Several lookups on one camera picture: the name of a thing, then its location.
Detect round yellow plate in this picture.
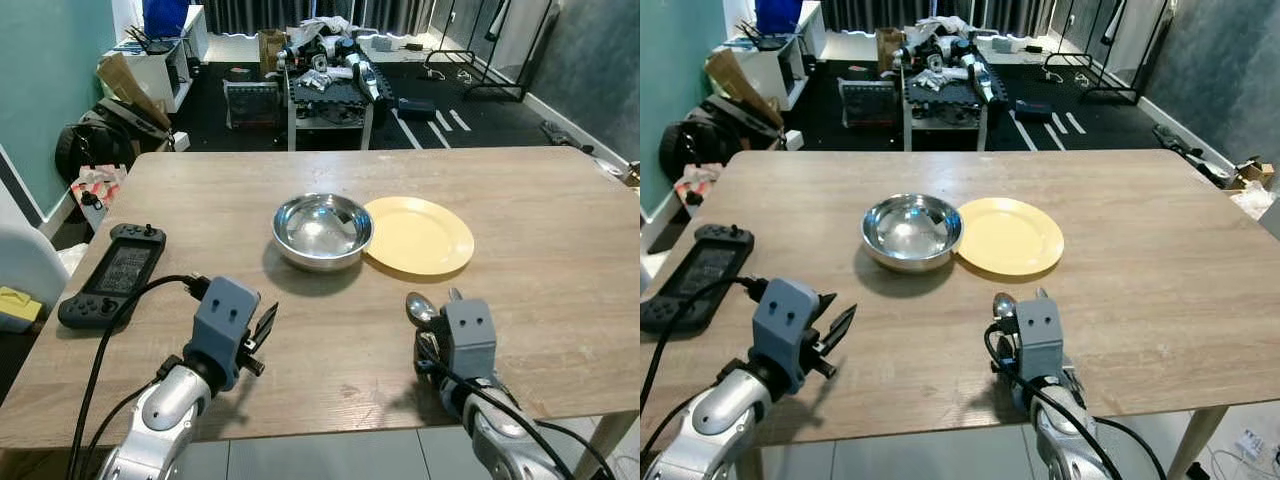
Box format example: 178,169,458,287
362,196,476,278
955,197,1066,278

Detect shiny steel bowl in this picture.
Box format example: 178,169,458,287
861,193,964,273
272,193,375,273

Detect black handheld game controller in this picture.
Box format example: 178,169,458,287
57,223,168,331
640,224,756,335

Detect red and white bag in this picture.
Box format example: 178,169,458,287
675,163,726,216
70,165,129,233

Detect black backpack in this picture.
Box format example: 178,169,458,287
660,98,786,181
55,98,173,181

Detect black metal clothes rack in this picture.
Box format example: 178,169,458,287
1045,0,1176,106
425,0,561,101

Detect wooden table leg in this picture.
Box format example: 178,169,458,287
1165,405,1231,480
595,410,641,480

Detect cluttered metal cart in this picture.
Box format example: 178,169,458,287
900,40,1011,151
285,40,396,151

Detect brown cardboard sheet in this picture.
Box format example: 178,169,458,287
703,48,786,129
97,52,173,131

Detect yellow sponge block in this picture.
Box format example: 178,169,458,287
0,287,46,334

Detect white shelf cabinet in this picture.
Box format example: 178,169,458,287
715,5,827,111
100,5,211,113

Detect white chair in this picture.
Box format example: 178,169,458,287
0,180,71,311

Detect small brown cardboard box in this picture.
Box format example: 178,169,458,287
257,28,291,71
876,27,907,71

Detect blue chair back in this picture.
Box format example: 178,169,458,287
755,0,804,36
142,0,191,39

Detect dark grey curtain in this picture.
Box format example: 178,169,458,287
195,0,436,36
820,0,1051,34

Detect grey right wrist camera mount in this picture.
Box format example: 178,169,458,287
440,297,499,380
1016,297,1065,381

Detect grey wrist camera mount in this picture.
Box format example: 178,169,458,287
1016,297,1065,381
183,277,262,393
750,278,823,396
440,297,499,380

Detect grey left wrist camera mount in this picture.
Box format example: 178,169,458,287
750,278,823,396
183,277,262,393

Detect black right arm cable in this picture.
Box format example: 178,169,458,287
984,322,1169,480
415,335,616,480

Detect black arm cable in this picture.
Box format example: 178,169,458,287
640,276,769,471
65,274,213,480
415,335,616,480
984,322,1169,480

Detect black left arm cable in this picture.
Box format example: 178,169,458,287
65,274,213,480
640,276,769,471

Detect black device by wall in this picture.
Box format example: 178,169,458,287
540,120,601,156
1152,123,1231,186

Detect black wire crate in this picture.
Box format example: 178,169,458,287
838,78,904,128
222,80,286,129

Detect open cardboard box by wall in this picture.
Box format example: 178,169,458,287
1235,157,1276,191

